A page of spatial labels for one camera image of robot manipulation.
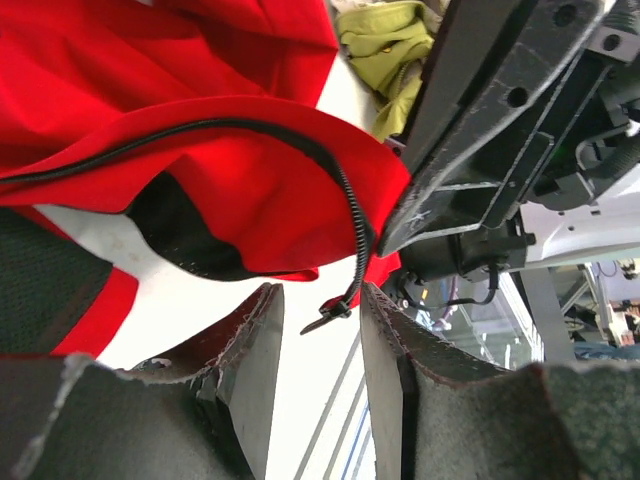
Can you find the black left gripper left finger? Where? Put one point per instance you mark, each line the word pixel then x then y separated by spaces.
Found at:
pixel 201 410

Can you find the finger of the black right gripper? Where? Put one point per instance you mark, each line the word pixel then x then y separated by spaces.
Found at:
pixel 472 42
pixel 503 85

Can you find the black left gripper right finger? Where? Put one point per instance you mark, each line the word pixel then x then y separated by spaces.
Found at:
pixel 438 412

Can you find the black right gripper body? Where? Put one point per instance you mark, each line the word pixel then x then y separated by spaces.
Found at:
pixel 571 143

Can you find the red zip jacket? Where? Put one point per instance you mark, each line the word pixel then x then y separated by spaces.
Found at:
pixel 198 122

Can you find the white star-patterned green-lined garment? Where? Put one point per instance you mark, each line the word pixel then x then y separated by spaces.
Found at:
pixel 387 44

